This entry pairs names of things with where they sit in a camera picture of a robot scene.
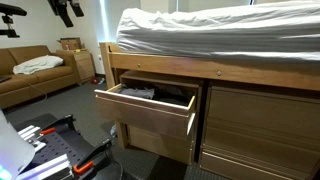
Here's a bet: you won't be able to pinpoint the wooden dresser with open drawer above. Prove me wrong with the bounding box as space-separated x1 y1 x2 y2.
114 69 204 166

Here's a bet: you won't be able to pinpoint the closed wooden drawer under open one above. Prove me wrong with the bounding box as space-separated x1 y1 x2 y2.
127 124 195 165

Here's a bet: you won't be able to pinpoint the wide wooden dresser drawer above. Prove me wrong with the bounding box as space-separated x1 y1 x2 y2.
199 151 296 180
207 87 320 141
202 125 320 174

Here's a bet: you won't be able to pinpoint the cardboard box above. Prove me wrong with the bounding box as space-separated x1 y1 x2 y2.
57 37 83 51

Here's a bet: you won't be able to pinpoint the small wooden side cabinet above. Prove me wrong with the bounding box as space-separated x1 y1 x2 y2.
55 49 97 84

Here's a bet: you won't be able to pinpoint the white cloth on sofa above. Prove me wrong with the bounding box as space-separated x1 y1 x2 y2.
12 54 64 76

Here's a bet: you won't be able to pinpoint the brown sofa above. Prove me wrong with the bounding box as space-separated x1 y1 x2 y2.
0 45 81 110

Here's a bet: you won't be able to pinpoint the grey folded cloth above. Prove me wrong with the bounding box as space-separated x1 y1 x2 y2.
116 85 156 100

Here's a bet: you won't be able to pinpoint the black clamp with orange grip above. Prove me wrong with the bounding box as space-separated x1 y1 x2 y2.
72 138 114 175
39 114 77 137

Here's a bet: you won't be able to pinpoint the short aluminium extrusion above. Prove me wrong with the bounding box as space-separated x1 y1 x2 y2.
17 124 48 153

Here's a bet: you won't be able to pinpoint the white item under dresser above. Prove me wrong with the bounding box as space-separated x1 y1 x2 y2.
109 124 118 138

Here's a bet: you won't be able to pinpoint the dark folded clothes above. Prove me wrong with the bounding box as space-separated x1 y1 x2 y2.
153 84 195 107

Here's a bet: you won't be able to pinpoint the mattress with white sheet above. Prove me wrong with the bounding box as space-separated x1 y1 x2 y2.
115 0 320 63

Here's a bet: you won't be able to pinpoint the long aluminium extrusion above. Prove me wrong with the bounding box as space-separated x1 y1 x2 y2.
14 153 74 180

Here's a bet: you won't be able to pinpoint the wide wooden dresser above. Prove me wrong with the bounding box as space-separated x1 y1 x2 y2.
199 79 320 180

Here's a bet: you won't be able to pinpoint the black camera stand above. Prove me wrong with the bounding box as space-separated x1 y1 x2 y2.
0 3 28 39

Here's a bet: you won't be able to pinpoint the thin white cable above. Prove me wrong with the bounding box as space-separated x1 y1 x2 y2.
19 74 48 102

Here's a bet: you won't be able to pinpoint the wooden bed frame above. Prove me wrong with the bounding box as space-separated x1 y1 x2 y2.
99 41 320 149

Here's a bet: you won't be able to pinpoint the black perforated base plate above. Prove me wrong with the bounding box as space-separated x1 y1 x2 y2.
13 113 118 180

